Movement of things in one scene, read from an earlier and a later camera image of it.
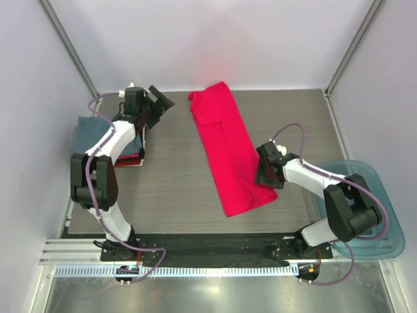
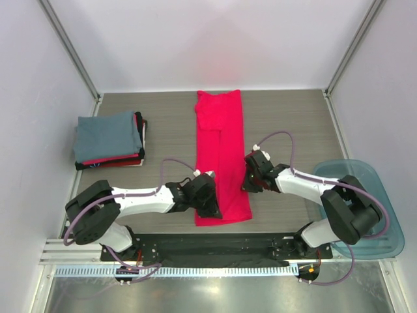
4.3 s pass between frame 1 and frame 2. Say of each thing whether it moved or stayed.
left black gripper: moved
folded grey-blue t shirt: stayed
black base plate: stayed
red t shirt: moved
